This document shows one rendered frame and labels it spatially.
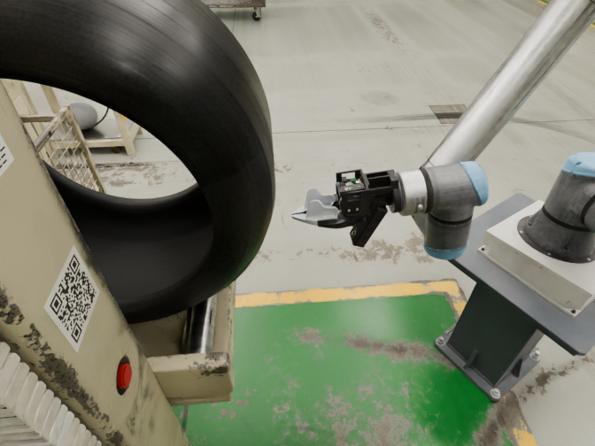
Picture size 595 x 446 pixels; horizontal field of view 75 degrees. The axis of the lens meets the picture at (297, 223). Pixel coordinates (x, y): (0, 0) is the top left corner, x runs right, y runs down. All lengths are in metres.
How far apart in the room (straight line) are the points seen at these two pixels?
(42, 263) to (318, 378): 1.42
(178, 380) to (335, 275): 1.40
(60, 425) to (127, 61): 0.36
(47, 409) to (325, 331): 1.47
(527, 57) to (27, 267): 0.87
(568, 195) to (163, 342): 1.10
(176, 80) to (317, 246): 1.75
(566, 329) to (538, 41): 0.77
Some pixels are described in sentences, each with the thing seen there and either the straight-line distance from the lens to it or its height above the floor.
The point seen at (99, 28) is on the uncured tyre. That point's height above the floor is 1.41.
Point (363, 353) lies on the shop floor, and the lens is 1.77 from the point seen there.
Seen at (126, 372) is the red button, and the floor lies 1.07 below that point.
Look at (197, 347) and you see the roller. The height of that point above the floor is 0.92.
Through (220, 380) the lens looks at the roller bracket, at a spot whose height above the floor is 0.90.
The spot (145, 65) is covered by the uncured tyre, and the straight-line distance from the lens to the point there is 0.47.
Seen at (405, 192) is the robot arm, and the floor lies 1.08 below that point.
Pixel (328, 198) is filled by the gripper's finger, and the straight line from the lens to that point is 0.79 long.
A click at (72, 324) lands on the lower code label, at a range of 0.44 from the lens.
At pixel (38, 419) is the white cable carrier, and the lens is 0.43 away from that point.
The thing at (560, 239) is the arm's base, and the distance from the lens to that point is 1.35.
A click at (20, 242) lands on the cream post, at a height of 1.32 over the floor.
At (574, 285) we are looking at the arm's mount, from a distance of 1.30.
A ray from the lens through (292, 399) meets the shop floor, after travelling 1.67.
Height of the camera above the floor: 1.53
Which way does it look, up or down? 42 degrees down
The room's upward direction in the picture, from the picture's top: straight up
